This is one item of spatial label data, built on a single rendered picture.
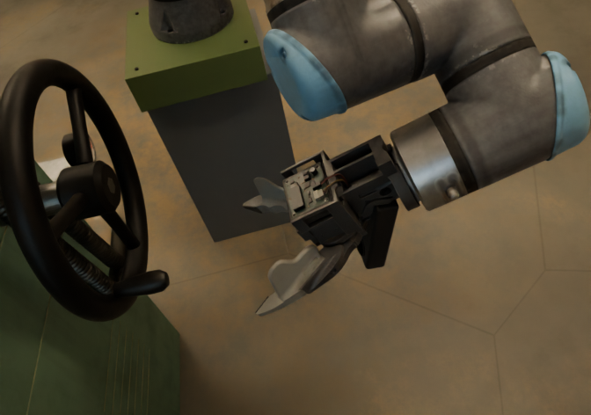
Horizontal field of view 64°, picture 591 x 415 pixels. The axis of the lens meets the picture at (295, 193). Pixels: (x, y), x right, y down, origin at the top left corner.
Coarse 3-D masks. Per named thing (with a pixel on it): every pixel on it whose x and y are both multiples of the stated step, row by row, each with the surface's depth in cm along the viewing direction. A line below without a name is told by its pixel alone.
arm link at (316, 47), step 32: (288, 0) 40; (320, 0) 39; (352, 0) 40; (384, 0) 42; (288, 32) 41; (320, 32) 40; (352, 32) 40; (384, 32) 41; (416, 32) 41; (288, 64) 40; (320, 64) 40; (352, 64) 40; (384, 64) 41; (416, 64) 43; (288, 96) 45; (320, 96) 41; (352, 96) 42
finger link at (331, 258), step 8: (328, 248) 50; (336, 248) 49; (344, 248) 49; (352, 248) 49; (328, 256) 49; (336, 256) 49; (344, 256) 49; (320, 264) 49; (328, 264) 49; (336, 264) 48; (344, 264) 49; (320, 272) 49; (328, 272) 48; (336, 272) 49; (312, 280) 49; (320, 280) 49; (328, 280) 49; (304, 288) 49; (312, 288) 49
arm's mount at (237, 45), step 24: (240, 0) 110; (144, 24) 110; (240, 24) 104; (144, 48) 103; (168, 48) 102; (192, 48) 100; (216, 48) 99; (240, 48) 98; (144, 72) 97; (168, 72) 98; (192, 72) 99; (216, 72) 100; (240, 72) 101; (264, 72) 102; (144, 96) 101; (168, 96) 102; (192, 96) 103
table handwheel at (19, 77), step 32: (32, 64) 45; (64, 64) 51; (32, 96) 42; (96, 96) 58; (0, 128) 40; (32, 128) 41; (0, 160) 39; (32, 160) 40; (128, 160) 65; (32, 192) 39; (64, 192) 50; (96, 192) 50; (128, 192) 65; (0, 224) 52; (32, 224) 39; (64, 224) 44; (128, 224) 64; (32, 256) 40; (64, 256) 42; (128, 256) 61; (64, 288) 42; (96, 320) 48
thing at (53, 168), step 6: (42, 162) 87; (48, 162) 87; (54, 162) 86; (60, 162) 86; (66, 162) 86; (42, 168) 86; (48, 168) 86; (54, 168) 85; (60, 168) 85; (48, 174) 85; (54, 174) 84; (54, 180) 83
